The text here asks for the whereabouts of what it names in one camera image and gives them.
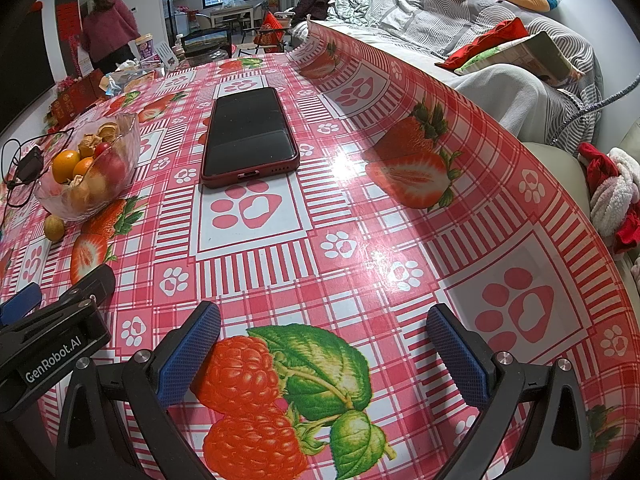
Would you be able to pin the red and white fluffy fabric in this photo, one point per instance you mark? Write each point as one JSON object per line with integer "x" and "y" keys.
{"x": 612, "y": 195}

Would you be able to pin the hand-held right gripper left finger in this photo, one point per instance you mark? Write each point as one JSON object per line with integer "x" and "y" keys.
{"x": 192, "y": 355}

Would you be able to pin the white dining table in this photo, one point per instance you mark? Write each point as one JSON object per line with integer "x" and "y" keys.
{"x": 232, "y": 10}

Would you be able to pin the red chair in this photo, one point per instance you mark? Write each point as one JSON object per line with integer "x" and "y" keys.
{"x": 270, "y": 30}

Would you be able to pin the black wall television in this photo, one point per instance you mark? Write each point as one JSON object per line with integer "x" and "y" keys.
{"x": 25, "y": 60}

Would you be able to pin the red apple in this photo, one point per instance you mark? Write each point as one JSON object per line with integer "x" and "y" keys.
{"x": 112, "y": 169}

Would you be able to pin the black metal chair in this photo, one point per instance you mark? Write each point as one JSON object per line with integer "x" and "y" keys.
{"x": 205, "y": 42}

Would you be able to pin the dark brown flat object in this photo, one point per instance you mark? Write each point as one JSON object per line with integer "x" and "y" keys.
{"x": 250, "y": 130}

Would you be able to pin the red gift box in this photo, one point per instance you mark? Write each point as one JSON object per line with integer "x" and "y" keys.
{"x": 80, "y": 92}

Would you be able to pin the white blanket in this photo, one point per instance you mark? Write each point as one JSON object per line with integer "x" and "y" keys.
{"x": 515, "y": 105}

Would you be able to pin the light grey crumpled cloth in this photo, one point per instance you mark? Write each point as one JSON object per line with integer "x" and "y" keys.
{"x": 352, "y": 2}

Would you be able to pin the black power adapter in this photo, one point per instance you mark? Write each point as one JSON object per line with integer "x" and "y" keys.
{"x": 27, "y": 164}

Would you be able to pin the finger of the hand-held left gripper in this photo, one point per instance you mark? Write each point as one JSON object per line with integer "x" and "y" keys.
{"x": 20, "y": 302}
{"x": 92, "y": 285}

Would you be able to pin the plain red cushion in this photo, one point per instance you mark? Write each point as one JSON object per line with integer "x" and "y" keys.
{"x": 487, "y": 42}

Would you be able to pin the clear plastic bags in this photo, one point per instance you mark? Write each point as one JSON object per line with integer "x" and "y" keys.
{"x": 125, "y": 74}

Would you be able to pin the white round canister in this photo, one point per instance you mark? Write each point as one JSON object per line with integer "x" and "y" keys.
{"x": 145, "y": 47}

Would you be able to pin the small orange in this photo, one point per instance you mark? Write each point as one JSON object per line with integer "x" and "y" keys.
{"x": 86, "y": 169}

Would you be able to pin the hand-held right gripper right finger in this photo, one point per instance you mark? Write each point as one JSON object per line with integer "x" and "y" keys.
{"x": 460, "y": 355}

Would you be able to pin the papery husk physalis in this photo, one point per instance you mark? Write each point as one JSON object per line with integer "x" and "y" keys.
{"x": 109, "y": 132}
{"x": 86, "y": 144}
{"x": 80, "y": 194}

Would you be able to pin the red checked printed tablecloth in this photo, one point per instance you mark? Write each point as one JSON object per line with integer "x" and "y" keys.
{"x": 350, "y": 260}

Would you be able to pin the sofa with grey striped cover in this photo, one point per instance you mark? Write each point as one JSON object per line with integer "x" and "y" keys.
{"x": 435, "y": 20}

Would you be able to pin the dark clothes pile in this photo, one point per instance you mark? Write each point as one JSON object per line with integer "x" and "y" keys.
{"x": 312, "y": 2}

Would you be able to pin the small red fruit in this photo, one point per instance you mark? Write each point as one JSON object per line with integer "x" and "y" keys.
{"x": 102, "y": 148}

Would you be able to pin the small olive-brown fruit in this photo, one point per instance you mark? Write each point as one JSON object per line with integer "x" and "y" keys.
{"x": 54, "y": 227}

